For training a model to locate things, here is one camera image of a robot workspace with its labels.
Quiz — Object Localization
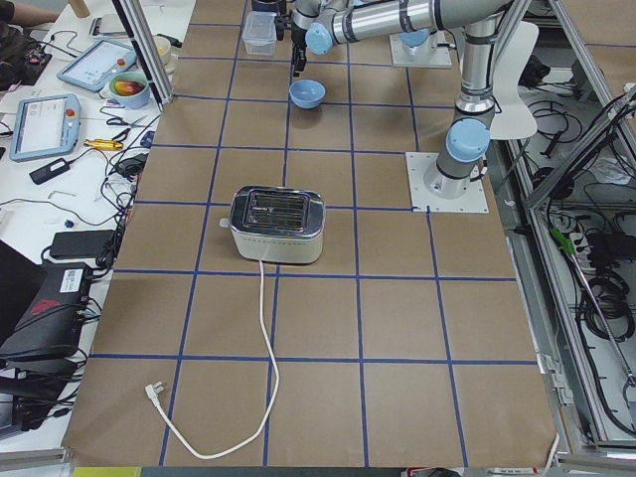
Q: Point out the beige bowl with lemon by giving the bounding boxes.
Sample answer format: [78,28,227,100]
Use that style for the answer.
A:
[153,35,178,75]

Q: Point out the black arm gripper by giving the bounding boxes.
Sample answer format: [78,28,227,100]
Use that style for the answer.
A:
[277,12,311,78]

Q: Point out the cream silver toaster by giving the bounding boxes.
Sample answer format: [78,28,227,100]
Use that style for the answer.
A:
[220,185,326,264]

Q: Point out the white toaster power cord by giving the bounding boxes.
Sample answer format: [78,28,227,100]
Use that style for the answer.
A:
[143,260,280,461]

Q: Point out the black electronics box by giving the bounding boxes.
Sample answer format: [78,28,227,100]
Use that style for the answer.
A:
[1,262,92,362]

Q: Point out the aluminium frame post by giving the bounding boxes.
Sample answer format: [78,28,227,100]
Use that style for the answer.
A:
[111,0,174,106]

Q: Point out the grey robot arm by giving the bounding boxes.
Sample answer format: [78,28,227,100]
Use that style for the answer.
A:
[424,1,510,199]
[274,0,509,77]

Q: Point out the blue bowl with fruit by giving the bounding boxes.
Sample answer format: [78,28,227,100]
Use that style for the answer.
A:
[108,72,150,109]

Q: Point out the orange tool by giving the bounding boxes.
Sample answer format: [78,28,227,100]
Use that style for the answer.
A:
[83,139,123,151]

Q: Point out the clear plastic food container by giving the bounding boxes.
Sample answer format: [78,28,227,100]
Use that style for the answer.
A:
[241,11,276,57]

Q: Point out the black scissors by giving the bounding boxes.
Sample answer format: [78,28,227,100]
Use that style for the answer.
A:
[105,115,146,128]

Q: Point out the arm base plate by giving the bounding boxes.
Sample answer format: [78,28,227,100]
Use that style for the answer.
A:
[390,32,452,69]
[405,152,489,214]

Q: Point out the black power adapter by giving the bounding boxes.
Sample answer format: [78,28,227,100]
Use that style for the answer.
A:
[49,230,115,259]

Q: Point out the blue teach pendant tablet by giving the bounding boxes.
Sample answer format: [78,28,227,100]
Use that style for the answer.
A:
[57,40,137,92]

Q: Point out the dark blue pot with lid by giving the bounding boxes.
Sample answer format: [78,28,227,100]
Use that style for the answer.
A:
[251,0,287,15]

